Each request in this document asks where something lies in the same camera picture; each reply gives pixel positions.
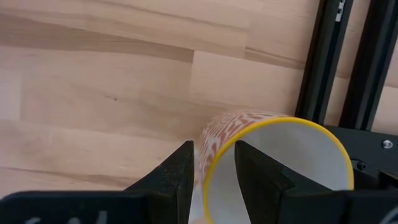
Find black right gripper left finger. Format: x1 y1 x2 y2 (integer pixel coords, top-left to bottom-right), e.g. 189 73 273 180
0 139 195 224

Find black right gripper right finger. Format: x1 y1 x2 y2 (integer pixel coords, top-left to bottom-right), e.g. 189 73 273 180
234 139 398 224

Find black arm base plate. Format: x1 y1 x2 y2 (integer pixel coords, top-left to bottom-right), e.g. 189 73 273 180
323 124 398 191

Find black aluminium table frame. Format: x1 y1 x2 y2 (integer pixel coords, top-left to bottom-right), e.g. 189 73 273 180
294 0 398 131

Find white mug diamond ikat pattern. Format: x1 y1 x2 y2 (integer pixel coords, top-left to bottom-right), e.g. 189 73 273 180
189 110 355 224

